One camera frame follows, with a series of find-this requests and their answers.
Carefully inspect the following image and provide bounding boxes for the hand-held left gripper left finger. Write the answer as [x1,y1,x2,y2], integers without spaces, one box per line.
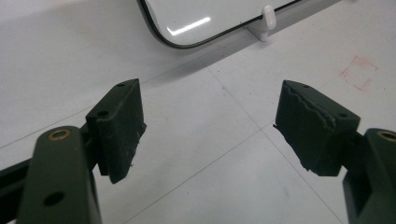
[16,77,148,224]

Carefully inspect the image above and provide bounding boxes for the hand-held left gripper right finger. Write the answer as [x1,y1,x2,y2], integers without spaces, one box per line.
[273,79,396,224]

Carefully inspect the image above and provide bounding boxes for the white board with black rim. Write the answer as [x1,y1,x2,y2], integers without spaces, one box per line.
[136,0,304,49]

